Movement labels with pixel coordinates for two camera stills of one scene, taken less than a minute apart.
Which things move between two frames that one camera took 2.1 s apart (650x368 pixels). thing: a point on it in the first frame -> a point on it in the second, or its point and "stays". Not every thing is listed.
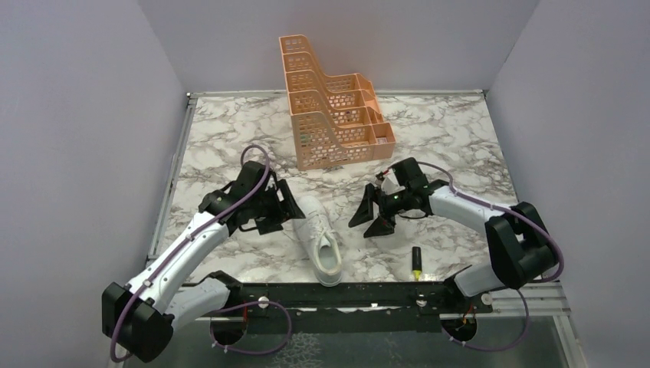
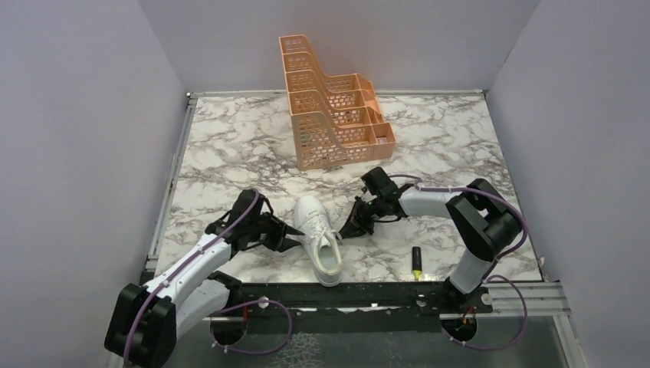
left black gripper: (287, 209) -> (280, 231)
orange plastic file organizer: (337, 122) stays
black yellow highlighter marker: (417, 264) stays
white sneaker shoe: (320, 240) stays
